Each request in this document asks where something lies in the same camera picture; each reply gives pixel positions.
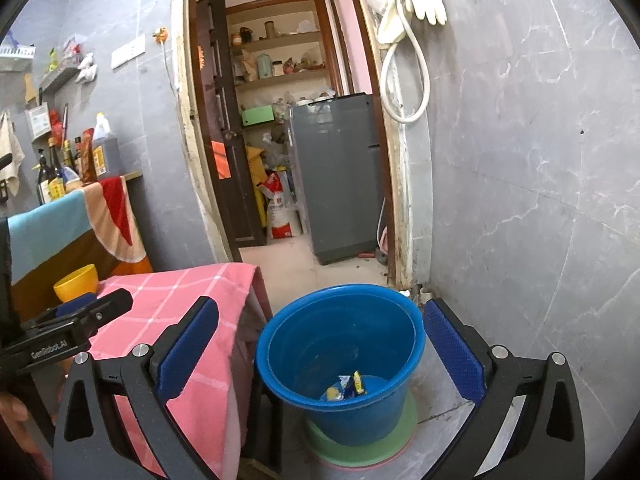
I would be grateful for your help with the blue brown striped towel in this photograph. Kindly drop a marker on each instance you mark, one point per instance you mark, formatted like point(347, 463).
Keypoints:
point(50, 230)

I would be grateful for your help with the green plastic basin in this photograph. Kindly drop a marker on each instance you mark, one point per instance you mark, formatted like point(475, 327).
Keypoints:
point(360, 452)

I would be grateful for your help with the beige hanging cloth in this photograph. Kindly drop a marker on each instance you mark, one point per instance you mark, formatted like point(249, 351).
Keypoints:
point(11, 155)

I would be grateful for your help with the pink checked tablecloth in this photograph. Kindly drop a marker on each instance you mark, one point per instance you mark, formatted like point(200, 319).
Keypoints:
point(200, 310)

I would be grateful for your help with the white wall socket panel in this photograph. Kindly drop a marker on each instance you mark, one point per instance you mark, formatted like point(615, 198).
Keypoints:
point(128, 51)

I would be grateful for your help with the person's left hand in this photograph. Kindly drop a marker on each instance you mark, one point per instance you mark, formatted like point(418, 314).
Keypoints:
point(12, 417)

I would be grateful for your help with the blue plastic bucket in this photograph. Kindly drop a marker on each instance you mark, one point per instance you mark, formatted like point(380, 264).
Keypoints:
point(310, 325)

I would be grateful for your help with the orange wall hook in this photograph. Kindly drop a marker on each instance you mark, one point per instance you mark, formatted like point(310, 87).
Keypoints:
point(160, 35)

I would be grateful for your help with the grey refrigerator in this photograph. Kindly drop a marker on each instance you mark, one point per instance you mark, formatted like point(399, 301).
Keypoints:
point(340, 180)

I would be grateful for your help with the yellow blue wrapper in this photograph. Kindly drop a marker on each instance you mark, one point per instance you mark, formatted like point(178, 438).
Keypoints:
point(335, 391)
point(359, 382)

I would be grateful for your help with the white crumpled rag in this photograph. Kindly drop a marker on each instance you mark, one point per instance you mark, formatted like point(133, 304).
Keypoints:
point(85, 70)

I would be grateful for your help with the yellow plastic bag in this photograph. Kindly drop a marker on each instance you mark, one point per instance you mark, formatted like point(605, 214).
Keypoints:
point(256, 185)

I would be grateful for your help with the white plastic bag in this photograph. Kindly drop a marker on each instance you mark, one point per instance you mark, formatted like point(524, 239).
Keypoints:
point(389, 25)

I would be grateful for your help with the grey wall shelf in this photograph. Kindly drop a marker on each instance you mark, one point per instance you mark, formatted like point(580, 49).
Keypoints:
point(60, 77)

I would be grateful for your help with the yellow plastic bowl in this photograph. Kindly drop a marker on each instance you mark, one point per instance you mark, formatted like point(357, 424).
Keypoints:
point(75, 282)

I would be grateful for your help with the black stool frame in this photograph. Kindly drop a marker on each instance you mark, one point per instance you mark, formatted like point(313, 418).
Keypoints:
point(262, 425)

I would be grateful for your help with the white red rice bag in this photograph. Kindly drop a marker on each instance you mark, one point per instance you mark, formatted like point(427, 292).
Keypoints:
point(282, 210)

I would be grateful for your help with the dark brown wooden door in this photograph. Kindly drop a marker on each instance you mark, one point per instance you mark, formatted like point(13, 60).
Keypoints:
point(235, 85)

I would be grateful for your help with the wooden storage shelves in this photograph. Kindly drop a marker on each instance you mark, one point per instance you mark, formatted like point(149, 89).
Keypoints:
point(285, 50)

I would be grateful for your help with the dark sauce bottle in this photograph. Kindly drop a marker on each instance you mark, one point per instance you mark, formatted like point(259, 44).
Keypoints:
point(49, 180)

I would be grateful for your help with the pink slipper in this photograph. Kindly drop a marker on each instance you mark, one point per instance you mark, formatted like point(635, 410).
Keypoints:
point(385, 244)

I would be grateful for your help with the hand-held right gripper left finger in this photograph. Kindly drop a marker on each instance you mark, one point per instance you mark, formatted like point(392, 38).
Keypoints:
point(187, 345)

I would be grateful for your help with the large cooking oil bottle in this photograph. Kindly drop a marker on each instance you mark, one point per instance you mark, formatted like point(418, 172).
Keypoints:
point(106, 152)

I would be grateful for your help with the orange seasoning packet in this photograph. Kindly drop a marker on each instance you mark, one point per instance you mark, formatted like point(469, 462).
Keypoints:
point(88, 160)

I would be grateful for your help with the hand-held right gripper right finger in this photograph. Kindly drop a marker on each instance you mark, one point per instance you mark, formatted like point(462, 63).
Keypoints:
point(452, 350)

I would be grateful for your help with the green box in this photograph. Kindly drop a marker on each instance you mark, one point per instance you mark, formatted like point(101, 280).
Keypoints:
point(259, 116)

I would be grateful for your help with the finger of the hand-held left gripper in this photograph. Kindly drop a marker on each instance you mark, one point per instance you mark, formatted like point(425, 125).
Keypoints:
point(75, 306)
point(100, 307)

